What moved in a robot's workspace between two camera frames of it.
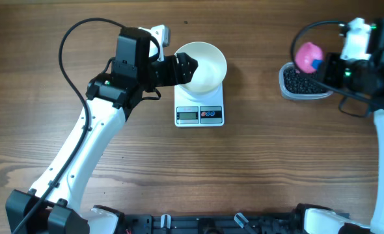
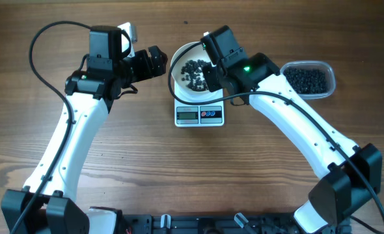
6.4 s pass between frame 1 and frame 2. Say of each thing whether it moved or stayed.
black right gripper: moved
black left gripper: moved
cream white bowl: stayed
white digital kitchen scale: stayed
